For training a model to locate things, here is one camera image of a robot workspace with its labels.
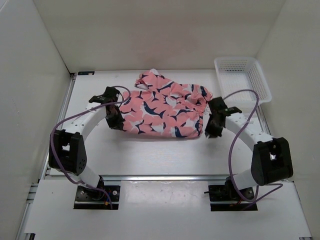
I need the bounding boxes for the pink shark print shorts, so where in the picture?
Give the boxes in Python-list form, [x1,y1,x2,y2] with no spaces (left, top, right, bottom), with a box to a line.
[119,69,213,139]

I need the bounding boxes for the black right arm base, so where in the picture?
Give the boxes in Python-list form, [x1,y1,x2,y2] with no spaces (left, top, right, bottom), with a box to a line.
[204,180,258,212]

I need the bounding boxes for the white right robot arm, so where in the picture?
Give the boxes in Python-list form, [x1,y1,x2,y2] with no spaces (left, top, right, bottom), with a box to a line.
[205,97,294,200]

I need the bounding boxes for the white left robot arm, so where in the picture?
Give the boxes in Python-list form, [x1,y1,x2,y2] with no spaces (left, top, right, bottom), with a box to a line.
[48,86,128,200]

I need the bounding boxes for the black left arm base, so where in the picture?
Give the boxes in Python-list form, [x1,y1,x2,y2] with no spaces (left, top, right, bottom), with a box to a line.
[73,185,121,210]

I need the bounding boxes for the white plastic basket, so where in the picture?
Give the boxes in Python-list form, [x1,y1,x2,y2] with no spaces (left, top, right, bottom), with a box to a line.
[214,56,272,109]

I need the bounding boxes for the blue corner label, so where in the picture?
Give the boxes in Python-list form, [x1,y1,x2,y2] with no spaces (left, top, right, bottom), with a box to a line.
[77,71,95,76]

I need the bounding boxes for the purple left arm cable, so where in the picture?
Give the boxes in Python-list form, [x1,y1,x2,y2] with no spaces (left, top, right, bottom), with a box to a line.
[49,85,131,186]

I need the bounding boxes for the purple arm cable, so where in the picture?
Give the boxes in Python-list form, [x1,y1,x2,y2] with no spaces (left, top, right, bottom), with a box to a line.
[49,85,131,186]
[221,89,285,203]

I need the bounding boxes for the aluminium front rail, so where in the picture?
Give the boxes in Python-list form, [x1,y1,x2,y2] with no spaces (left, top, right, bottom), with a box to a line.
[102,174,228,182]

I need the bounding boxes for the aluminium rail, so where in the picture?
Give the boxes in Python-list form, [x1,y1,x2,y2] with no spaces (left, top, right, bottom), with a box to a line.
[102,174,228,182]
[38,72,78,181]

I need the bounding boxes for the aluminium left rail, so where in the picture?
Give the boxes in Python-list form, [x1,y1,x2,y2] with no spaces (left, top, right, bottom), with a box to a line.
[38,72,78,181]

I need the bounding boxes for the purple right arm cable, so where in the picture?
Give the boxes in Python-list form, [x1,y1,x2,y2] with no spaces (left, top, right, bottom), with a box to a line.
[221,89,285,203]

